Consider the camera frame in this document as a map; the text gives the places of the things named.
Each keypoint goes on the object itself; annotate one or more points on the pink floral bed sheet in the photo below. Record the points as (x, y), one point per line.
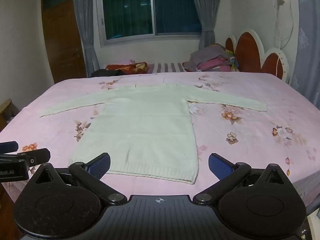
(250, 142)

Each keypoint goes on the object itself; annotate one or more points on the grey curtain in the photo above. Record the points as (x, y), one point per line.
(85, 30)
(207, 10)

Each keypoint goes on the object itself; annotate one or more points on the white knit sweater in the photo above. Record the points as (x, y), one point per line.
(150, 130)

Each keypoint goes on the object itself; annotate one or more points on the red and white headboard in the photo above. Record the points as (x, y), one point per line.
(247, 52)

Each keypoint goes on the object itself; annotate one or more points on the black cloth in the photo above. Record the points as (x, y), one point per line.
(105, 73)

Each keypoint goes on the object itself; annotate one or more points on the pile of folded clothes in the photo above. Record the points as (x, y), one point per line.
(207, 58)

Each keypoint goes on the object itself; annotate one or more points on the sliding glass window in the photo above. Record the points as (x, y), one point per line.
(130, 15)

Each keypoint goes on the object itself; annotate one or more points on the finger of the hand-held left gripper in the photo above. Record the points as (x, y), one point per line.
(37, 156)
(8, 147)

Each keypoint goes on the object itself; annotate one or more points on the red orange patterned cloth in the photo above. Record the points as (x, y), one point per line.
(127, 68)

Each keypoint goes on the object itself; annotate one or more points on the grey striped cloth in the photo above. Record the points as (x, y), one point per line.
(167, 67)

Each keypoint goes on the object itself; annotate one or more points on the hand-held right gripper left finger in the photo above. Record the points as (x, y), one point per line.
(100, 167)

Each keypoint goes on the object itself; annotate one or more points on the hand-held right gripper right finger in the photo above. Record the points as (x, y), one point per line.
(220, 167)

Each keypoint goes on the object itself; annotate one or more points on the brown wooden door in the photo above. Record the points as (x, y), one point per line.
(62, 42)

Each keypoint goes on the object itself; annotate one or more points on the wooden furniture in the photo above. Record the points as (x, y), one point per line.
(6, 112)

